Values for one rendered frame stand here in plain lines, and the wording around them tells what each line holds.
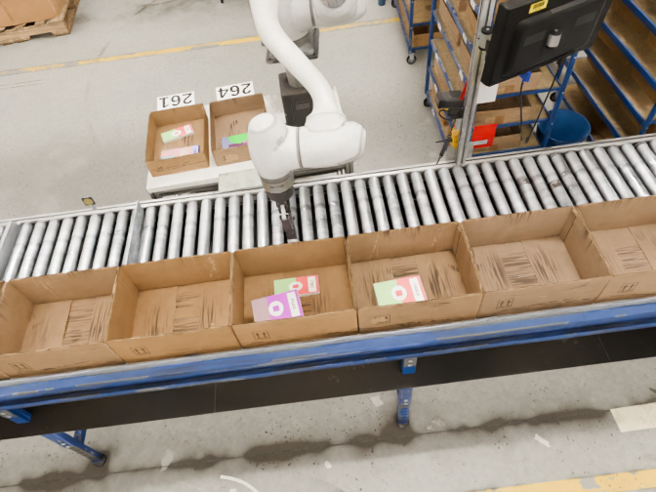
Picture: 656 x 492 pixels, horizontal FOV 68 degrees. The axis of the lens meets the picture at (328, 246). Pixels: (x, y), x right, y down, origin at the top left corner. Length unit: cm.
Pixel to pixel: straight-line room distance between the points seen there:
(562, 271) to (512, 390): 89
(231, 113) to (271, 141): 156
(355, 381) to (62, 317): 109
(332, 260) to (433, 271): 37
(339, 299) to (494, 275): 55
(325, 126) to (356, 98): 277
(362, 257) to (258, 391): 63
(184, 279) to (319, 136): 88
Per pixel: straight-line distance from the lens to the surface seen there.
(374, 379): 188
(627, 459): 267
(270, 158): 122
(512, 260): 187
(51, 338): 201
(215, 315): 178
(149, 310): 188
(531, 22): 186
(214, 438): 258
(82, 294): 202
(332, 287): 175
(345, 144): 120
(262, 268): 180
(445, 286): 176
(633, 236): 208
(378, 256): 180
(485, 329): 168
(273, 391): 190
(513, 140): 307
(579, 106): 384
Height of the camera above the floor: 237
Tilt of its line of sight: 53 degrees down
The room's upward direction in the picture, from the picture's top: 8 degrees counter-clockwise
